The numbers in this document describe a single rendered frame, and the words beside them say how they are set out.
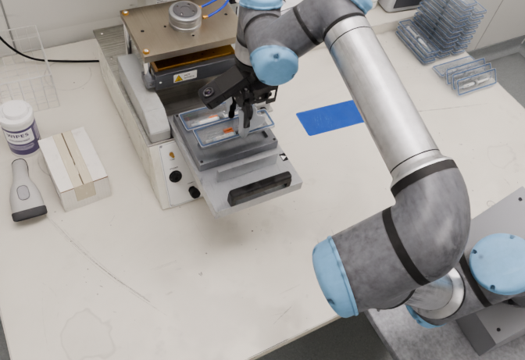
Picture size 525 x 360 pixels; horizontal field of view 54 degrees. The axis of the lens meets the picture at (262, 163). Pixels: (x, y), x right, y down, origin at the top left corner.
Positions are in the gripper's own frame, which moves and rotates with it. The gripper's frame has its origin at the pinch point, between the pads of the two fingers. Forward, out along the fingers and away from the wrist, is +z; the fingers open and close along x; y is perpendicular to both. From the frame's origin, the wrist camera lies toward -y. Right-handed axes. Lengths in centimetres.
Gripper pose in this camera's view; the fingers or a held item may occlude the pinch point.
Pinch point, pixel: (234, 125)
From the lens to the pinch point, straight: 118.0
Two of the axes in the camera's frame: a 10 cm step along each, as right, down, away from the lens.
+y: 8.8, -2.9, 3.7
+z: -1.3, 6.1, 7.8
